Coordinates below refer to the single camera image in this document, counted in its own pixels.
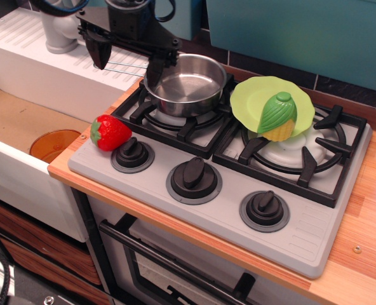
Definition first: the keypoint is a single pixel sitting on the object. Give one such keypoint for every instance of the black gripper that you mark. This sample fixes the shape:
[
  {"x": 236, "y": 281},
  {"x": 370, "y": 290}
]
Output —
[{"x": 133, "y": 26}]

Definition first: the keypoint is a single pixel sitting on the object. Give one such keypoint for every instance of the red toy strawberry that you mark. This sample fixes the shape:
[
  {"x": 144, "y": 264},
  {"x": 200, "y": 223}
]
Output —
[{"x": 108, "y": 133}]

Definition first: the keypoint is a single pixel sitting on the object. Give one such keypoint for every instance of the light green plastic plate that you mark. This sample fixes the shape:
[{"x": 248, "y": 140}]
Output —
[{"x": 250, "y": 96}]

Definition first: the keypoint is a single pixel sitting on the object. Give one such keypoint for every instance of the toy corncob with green husk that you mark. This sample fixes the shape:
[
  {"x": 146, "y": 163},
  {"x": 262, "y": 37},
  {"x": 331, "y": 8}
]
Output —
[{"x": 279, "y": 117}]

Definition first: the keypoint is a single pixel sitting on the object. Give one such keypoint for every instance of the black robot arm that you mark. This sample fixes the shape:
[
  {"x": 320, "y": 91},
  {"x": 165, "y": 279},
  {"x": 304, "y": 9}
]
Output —
[{"x": 133, "y": 26}]

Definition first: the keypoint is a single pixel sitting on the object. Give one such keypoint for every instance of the stainless steel pot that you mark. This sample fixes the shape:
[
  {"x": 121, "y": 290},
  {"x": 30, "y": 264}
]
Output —
[{"x": 193, "y": 87}]

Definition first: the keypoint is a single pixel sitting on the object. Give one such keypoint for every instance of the left black stove knob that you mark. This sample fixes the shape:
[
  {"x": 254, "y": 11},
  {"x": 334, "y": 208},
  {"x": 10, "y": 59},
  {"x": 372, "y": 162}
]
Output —
[{"x": 132, "y": 157}]

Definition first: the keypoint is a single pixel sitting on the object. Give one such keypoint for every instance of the black stove knob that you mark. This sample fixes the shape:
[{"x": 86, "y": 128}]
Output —
[
  {"x": 132, "y": 157},
  {"x": 264, "y": 211},
  {"x": 194, "y": 182}
]

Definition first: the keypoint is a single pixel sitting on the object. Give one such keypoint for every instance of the middle black stove knob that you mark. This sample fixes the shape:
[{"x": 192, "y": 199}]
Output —
[{"x": 194, "y": 182}]

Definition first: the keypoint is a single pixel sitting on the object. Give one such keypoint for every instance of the right black stove knob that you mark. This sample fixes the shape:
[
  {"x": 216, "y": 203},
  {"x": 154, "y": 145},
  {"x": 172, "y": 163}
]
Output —
[{"x": 264, "y": 211}]

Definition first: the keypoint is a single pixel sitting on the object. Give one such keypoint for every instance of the grey toy stove top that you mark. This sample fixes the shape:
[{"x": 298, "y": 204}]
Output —
[{"x": 303, "y": 245}]

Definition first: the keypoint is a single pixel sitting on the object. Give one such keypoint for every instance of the left teal cabinet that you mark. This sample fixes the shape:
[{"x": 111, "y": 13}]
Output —
[{"x": 186, "y": 22}]

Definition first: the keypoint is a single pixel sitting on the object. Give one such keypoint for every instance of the grey toy faucet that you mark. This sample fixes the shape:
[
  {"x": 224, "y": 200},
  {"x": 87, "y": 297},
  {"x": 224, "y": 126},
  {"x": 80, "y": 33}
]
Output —
[{"x": 60, "y": 27}]

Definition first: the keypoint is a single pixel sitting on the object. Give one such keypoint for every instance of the white toy sink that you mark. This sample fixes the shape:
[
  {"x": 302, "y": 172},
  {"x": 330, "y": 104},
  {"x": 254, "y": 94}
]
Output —
[{"x": 42, "y": 92}]

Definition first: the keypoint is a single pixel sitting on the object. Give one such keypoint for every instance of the left black burner grate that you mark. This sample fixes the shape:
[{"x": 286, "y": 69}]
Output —
[{"x": 200, "y": 135}]

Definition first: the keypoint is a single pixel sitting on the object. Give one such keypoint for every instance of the black burner grate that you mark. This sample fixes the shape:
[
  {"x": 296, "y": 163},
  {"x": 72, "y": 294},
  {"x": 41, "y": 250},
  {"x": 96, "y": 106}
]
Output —
[
  {"x": 319, "y": 162},
  {"x": 200, "y": 135}
]

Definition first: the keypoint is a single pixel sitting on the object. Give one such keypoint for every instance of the toy oven door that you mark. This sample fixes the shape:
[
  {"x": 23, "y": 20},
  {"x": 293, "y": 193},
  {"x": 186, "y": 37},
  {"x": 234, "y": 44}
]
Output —
[{"x": 162, "y": 268}]

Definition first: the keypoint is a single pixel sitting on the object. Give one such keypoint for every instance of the wood grain drawer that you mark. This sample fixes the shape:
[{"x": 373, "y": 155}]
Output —
[{"x": 54, "y": 257}]

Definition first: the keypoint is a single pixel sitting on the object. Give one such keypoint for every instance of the right black burner grate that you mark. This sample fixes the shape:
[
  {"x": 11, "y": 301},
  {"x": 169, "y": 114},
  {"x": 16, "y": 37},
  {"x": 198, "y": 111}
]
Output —
[{"x": 319, "y": 162}]

